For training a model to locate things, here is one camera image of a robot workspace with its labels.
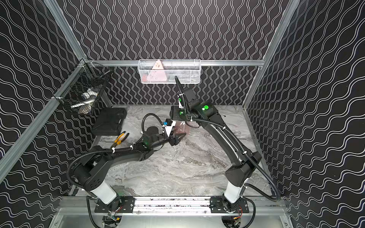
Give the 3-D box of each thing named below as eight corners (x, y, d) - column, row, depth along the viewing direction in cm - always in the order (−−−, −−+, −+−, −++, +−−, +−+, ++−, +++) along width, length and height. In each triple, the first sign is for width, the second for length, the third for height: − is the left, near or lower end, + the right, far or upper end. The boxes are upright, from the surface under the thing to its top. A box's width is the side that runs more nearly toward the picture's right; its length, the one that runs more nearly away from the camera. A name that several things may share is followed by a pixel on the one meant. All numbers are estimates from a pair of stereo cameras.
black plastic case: (93, 136, 104) (88, 131, 98) (104, 113, 118) (100, 107, 113) (119, 136, 104) (115, 131, 98) (127, 113, 118) (124, 107, 113)
